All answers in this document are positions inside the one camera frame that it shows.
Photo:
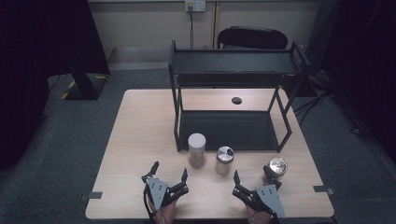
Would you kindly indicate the white lid glass jar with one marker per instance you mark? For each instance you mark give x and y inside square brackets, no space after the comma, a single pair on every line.
[196,141]

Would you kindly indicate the black round table grommet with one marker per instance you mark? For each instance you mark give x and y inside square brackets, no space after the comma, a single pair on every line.
[236,100]

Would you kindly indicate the dark curtain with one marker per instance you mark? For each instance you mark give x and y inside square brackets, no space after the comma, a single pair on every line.
[37,46]
[367,62]

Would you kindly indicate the person's left hand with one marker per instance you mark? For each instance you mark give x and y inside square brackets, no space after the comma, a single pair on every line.
[165,216]

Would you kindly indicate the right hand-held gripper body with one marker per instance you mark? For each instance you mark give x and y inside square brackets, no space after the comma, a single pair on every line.
[269,197]

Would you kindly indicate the silver metal can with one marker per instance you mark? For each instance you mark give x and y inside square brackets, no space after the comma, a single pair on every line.
[278,165]

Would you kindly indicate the grey tape strip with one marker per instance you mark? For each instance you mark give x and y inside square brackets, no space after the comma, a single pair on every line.
[93,195]
[322,189]

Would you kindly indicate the black chair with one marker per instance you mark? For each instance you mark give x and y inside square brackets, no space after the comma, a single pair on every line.
[252,39]

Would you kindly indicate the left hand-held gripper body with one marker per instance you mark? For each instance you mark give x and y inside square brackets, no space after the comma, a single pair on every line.
[157,189]

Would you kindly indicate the silver lid glass jar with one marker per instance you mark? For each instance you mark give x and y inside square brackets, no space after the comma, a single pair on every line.
[224,154]

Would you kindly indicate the black metal shelf rack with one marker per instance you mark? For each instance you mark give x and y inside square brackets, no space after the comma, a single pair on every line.
[230,62]

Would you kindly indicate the white wall socket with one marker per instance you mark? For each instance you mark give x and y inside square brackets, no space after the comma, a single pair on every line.
[195,5]

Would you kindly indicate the black stand base yellow tape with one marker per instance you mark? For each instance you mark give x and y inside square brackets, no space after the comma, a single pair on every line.
[85,87]

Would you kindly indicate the person's right hand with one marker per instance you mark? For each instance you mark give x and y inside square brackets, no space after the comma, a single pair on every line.
[258,218]

